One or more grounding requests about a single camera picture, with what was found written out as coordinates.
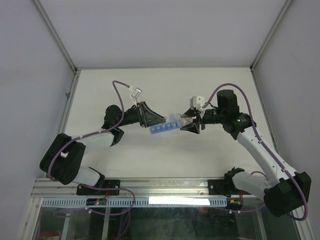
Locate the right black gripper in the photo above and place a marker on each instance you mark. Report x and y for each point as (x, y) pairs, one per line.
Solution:
(192, 113)

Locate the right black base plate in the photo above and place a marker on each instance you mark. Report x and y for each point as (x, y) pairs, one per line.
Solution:
(223, 187)

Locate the blue weekly pill organizer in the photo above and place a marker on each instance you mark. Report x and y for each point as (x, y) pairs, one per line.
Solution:
(170, 125)

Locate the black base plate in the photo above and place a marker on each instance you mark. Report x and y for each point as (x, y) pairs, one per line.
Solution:
(223, 187)
(105, 187)

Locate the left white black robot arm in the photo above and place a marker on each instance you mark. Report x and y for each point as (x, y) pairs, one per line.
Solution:
(63, 160)

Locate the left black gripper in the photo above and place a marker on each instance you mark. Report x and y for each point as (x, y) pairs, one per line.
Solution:
(147, 117)

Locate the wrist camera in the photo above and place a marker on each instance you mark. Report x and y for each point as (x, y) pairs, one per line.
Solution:
(135, 92)
(197, 103)

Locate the right aluminium frame post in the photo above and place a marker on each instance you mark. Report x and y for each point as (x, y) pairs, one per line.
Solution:
(274, 27)

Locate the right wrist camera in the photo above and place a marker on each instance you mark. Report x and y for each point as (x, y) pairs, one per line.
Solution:
(197, 103)

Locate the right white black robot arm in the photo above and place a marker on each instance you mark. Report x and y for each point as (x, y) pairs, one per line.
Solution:
(282, 189)

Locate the left aluminium frame post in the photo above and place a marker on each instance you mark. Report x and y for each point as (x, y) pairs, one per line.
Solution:
(54, 34)

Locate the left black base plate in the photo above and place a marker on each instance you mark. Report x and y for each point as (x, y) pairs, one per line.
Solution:
(105, 187)

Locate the white slotted cable duct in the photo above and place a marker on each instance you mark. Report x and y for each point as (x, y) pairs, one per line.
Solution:
(139, 202)

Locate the aluminium mounting rail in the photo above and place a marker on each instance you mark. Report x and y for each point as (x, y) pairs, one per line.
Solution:
(141, 187)

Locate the aluminium frame post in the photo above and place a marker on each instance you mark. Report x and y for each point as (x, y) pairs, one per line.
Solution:
(274, 27)
(54, 34)

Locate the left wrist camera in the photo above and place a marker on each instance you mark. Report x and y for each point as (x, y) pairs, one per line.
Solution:
(135, 92)

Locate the clear bottle with orange pills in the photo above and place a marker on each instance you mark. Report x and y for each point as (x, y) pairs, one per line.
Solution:
(183, 119)

